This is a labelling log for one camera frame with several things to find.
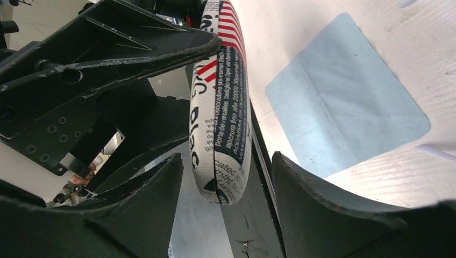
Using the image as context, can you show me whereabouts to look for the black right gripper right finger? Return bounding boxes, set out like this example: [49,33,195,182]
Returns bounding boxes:
[271,152,455,257]

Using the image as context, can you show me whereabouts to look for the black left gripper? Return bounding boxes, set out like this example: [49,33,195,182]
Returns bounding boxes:
[1,1,221,193]

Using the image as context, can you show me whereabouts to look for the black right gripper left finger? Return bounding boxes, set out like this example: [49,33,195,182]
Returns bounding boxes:
[1,153,183,257]

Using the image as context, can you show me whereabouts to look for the flag print glasses case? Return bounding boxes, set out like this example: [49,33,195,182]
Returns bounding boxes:
[189,1,252,205]

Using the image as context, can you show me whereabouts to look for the light blue cleaning cloth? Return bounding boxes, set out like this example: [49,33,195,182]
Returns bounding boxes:
[265,13,431,178]

